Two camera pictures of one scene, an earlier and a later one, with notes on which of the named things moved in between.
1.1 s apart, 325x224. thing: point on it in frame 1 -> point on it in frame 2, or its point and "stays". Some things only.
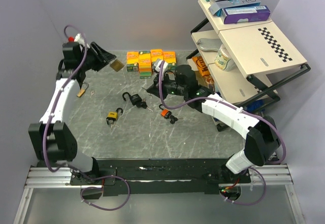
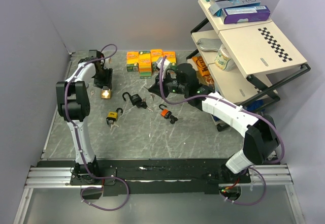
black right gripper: [155, 88] stays
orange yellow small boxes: [142, 61] stays
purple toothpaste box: [244, 14] stays
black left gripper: [107, 56] -> [107, 82]
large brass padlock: [117, 65] -> [105, 94]
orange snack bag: [204, 72] stays
